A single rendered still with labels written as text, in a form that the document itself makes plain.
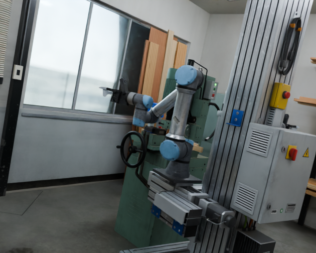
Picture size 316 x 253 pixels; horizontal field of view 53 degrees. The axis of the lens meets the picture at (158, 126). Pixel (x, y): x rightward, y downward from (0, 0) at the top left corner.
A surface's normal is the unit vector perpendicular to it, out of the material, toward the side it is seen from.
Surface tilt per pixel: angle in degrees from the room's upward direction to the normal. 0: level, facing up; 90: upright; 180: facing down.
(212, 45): 90
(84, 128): 90
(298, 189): 90
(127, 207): 90
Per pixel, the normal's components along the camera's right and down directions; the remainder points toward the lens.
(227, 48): -0.63, -0.05
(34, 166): 0.75, 0.22
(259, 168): -0.80, -0.11
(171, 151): -0.50, 0.12
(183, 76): -0.45, -0.14
